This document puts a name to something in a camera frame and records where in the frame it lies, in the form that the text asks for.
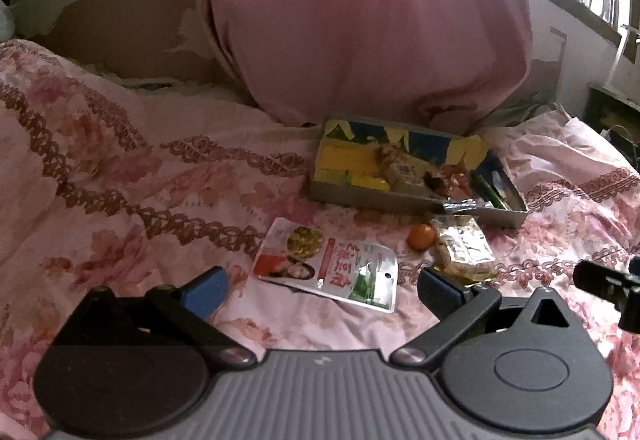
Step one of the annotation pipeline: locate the pink floral blanket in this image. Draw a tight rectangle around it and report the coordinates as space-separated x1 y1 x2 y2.
0 38 640 440

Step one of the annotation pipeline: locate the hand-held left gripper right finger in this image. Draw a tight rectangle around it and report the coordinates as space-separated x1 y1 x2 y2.
389 266 576 366

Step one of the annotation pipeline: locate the red snack packet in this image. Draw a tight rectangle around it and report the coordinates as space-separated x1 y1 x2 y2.
432 164 475 199

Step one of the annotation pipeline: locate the silver foil snack wrapper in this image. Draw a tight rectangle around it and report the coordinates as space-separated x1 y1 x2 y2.
441 199 494 217

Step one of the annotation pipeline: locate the rice cracker packet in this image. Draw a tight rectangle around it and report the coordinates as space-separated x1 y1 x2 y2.
382 159 432 195

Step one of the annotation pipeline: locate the green stick snack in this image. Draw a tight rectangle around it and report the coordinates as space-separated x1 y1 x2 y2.
474 174 512 211

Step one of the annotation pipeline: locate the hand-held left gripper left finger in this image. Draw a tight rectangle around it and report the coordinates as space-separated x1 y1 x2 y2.
67 266 256 367

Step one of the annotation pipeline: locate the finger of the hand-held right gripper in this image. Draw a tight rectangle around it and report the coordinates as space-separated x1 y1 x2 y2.
572 257 640 305

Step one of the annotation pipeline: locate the shallow printed cardboard box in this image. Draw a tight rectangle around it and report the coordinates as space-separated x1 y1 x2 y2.
306 119 529 231

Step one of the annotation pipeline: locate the yellow green snack packet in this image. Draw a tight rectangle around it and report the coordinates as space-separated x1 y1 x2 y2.
320 167 392 192

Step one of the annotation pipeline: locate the dark wooden desk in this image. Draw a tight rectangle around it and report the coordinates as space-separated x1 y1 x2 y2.
585 84 640 151

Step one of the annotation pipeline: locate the white desk lamp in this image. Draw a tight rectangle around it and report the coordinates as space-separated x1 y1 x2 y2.
601 24 640 94

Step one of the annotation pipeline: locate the small orange tangerine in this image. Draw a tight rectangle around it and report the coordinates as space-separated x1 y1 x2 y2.
407 224 437 251

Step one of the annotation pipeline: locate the white snack packet with portrait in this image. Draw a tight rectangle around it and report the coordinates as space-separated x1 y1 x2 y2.
252 217 399 315

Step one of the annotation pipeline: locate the pink hanging cloth bundle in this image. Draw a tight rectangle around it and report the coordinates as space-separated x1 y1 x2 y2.
195 0 535 128

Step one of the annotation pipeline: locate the clear yellowish cracker packet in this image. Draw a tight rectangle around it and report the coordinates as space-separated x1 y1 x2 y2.
431 215 499 281

